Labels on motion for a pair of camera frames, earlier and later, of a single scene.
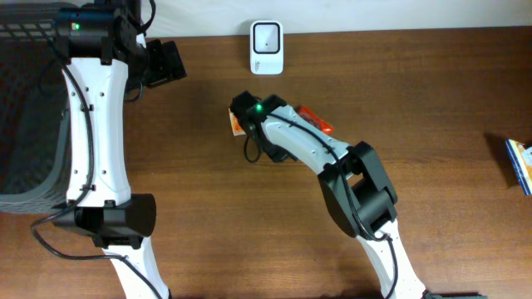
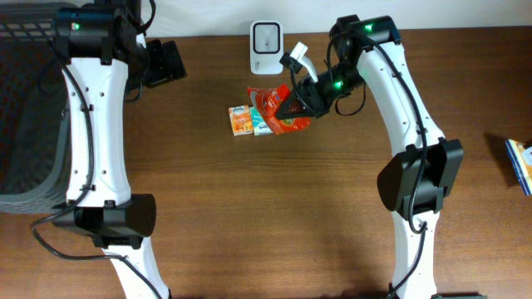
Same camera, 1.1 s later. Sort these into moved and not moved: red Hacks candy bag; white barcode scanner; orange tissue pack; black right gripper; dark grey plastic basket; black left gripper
Moved: black right gripper; red Hacks candy bag
Not moved: dark grey plastic basket; white barcode scanner; orange tissue pack; black left gripper
